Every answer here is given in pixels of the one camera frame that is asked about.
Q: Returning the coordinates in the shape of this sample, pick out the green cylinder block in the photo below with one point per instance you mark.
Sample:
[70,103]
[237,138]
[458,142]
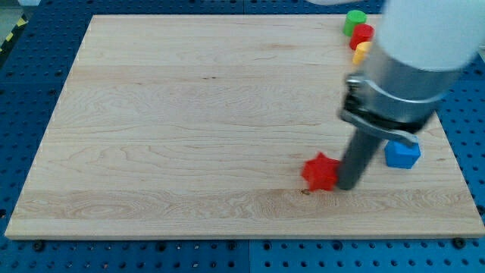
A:
[353,18]

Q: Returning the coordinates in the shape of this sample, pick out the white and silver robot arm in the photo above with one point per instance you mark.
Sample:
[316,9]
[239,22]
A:
[418,51]

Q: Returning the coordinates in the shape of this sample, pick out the light wooden board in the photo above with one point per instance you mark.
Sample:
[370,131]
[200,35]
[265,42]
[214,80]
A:
[183,127]

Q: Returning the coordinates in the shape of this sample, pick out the red star block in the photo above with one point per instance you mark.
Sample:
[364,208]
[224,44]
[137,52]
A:
[320,173]

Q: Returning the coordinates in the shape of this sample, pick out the red cylinder block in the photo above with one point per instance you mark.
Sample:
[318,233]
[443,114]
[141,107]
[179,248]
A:
[361,33]

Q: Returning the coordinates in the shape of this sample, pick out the yellow cylinder block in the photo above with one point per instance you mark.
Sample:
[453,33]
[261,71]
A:
[361,52]

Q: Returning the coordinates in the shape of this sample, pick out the blue hexagon block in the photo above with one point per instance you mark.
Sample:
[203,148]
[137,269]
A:
[399,155]

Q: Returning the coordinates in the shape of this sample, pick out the dark grey cylindrical pointer tool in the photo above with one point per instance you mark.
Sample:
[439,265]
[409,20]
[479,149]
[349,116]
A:
[358,155]

